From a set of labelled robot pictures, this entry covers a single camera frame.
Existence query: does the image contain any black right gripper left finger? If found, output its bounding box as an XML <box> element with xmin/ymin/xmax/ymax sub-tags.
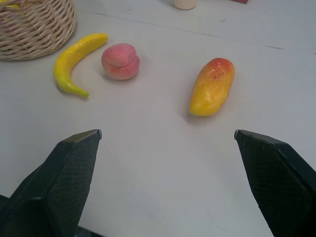
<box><xmin>0</xmin><ymin>129</ymin><xmax>103</xmax><ymax>237</ymax></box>

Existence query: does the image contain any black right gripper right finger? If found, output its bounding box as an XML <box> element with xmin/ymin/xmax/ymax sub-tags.
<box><xmin>234</xmin><ymin>129</ymin><xmax>316</xmax><ymax>237</ymax></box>

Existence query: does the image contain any woven wicker basket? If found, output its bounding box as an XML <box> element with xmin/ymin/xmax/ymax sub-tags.
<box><xmin>0</xmin><ymin>0</ymin><xmax>78</xmax><ymax>62</ymax></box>

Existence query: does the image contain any yellow red mango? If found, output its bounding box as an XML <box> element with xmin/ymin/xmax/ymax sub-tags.
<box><xmin>189</xmin><ymin>57</ymin><xmax>236</xmax><ymax>117</ymax></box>

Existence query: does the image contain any yellow banana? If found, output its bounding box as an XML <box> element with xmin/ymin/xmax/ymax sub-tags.
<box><xmin>53</xmin><ymin>33</ymin><xmax>109</xmax><ymax>98</ymax></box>

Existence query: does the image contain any pink peach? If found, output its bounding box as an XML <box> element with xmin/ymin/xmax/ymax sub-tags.
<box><xmin>101</xmin><ymin>43</ymin><xmax>141</xmax><ymax>81</ymax></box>

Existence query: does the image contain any cream cylindrical container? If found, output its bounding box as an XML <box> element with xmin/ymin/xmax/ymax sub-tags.
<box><xmin>173</xmin><ymin>0</ymin><xmax>198</xmax><ymax>10</ymax></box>

